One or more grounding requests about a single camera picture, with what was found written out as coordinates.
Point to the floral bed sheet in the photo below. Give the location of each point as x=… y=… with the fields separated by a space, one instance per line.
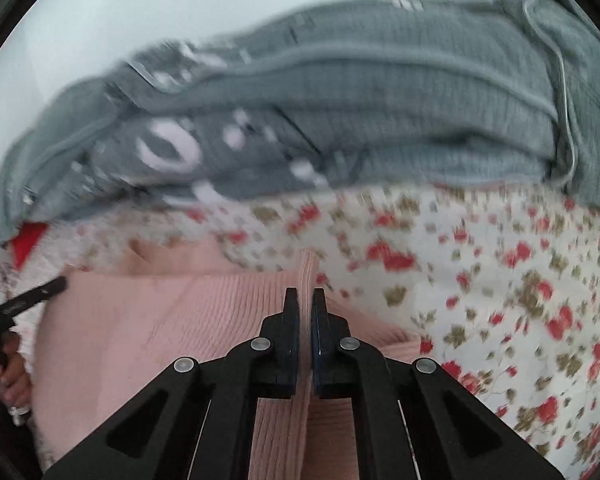
x=480 y=260

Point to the red cloth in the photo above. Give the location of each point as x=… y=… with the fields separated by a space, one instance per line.
x=27 y=245

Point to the person's left hand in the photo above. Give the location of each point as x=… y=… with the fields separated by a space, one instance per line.
x=15 y=380

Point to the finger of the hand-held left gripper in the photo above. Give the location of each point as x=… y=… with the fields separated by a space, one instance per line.
x=35 y=296

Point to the pink knit sweater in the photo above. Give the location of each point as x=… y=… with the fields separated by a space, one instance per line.
x=155 y=320

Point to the grey printed quilt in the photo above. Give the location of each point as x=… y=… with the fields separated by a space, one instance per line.
x=380 y=110

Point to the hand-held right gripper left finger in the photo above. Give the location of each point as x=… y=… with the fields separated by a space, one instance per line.
x=291 y=340

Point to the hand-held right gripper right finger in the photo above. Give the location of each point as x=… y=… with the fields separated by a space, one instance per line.
x=320 y=340

